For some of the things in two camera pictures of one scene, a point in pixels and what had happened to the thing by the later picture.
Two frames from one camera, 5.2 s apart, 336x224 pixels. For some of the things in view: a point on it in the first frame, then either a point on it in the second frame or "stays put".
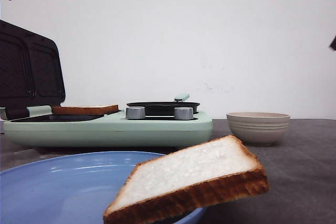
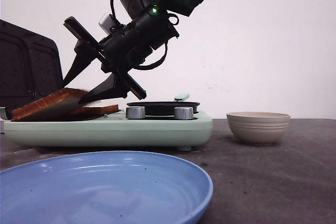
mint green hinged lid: [31, 71] stays put
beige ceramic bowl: [258, 129] stays put
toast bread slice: [83, 110] stays put
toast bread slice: [221, 169] → [61, 106]
